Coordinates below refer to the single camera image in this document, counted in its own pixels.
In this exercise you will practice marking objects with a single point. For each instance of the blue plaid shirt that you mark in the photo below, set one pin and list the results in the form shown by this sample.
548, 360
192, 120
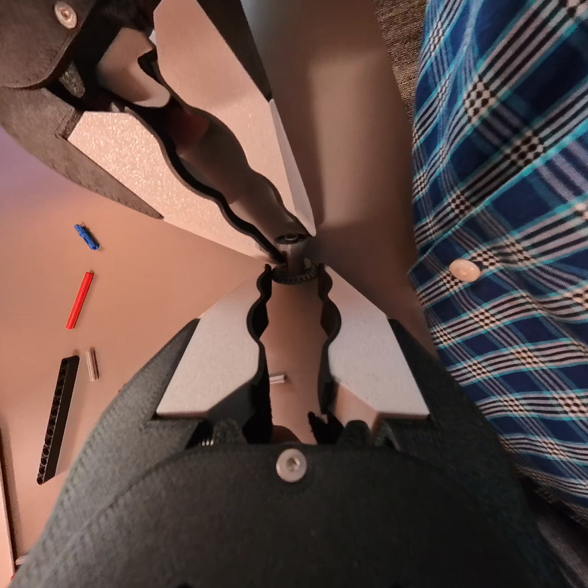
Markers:
505, 183

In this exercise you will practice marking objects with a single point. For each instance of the white book stand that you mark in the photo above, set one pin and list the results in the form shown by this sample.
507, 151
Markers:
4, 505

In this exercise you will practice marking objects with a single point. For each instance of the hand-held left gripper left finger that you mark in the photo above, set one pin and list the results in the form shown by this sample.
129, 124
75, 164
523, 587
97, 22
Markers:
216, 367

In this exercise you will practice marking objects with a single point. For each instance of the grey lego differential gear assembly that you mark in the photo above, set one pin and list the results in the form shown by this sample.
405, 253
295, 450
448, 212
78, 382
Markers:
291, 264

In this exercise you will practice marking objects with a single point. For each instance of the light grey lego pin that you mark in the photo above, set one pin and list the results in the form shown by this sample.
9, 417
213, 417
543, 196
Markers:
93, 364

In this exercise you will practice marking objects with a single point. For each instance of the long red lego axle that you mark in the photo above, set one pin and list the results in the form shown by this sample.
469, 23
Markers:
80, 301

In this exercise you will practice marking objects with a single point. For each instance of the person's right hand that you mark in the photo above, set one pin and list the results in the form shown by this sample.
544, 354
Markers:
189, 128

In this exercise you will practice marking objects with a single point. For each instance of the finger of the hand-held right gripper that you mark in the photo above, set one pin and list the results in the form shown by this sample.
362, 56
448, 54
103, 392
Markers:
138, 174
239, 105

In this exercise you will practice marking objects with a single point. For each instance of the short grey lego axle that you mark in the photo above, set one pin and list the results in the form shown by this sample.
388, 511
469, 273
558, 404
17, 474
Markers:
278, 378

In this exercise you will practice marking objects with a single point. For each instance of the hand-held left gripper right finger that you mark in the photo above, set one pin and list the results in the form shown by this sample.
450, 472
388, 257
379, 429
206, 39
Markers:
372, 367

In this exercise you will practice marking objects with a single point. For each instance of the blue lego pin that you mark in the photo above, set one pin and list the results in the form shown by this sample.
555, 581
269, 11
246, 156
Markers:
86, 236

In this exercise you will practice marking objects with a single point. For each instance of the long black lego beam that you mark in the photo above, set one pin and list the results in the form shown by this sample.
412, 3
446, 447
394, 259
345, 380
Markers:
57, 420

